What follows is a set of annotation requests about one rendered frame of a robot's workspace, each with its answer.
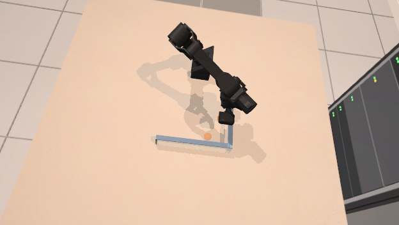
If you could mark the translucent orange ball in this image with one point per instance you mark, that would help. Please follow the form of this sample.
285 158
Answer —
207 136

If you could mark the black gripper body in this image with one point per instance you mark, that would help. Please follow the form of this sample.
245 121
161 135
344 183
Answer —
227 117

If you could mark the clear l-shaped low wall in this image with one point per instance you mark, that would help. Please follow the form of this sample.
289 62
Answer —
197 146

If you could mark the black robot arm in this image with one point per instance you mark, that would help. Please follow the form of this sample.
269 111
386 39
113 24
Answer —
230 86

